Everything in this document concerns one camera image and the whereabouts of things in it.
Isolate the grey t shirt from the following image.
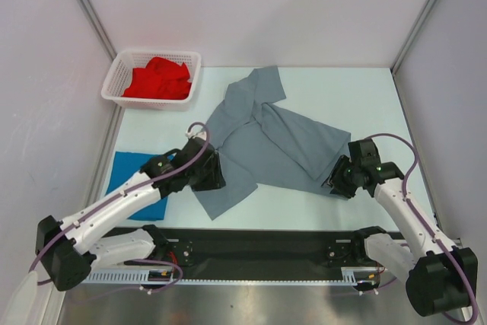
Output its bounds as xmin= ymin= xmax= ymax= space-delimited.
xmin=195 ymin=66 xmax=351 ymax=219

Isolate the red t shirt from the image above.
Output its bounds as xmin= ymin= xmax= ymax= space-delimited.
xmin=122 ymin=57 xmax=191 ymax=100

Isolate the white plastic basket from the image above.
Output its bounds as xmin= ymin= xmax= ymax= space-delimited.
xmin=101 ymin=49 xmax=202 ymax=111

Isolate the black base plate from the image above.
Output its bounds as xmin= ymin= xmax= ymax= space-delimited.
xmin=91 ymin=227 xmax=412 ymax=281

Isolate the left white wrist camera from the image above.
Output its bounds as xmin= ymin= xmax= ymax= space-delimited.
xmin=185 ymin=129 xmax=207 ymax=142

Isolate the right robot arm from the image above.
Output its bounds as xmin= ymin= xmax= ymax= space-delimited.
xmin=325 ymin=137 xmax=480 ymax=324

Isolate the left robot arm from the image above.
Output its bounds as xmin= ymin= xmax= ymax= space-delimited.
xmin=34 ymin=132 xmax=226 ymax=292

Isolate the right aluminium corner post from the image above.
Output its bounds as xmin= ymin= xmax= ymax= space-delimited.
xmin=390 ymin=0 xmax=439 ymax=77

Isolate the folded blue t shirt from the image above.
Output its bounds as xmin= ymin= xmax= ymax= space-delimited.
xmin=104 ymin=151 xmax=176 ymax=222

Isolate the white slotted cable duct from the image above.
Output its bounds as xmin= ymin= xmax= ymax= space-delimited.
xmin=82 ymin=265 xmax=378 ymax=287

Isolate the aluminium corner post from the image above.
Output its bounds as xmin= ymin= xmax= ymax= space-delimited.
xmin=76 ymin=0 xmax=117 ymax=61
xmin=390 ymin=0 xmax=439 ymax=77

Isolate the left aluminium corner post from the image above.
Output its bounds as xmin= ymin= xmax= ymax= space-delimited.
xmin=76 ymin=0 xmax=117 ymax=61

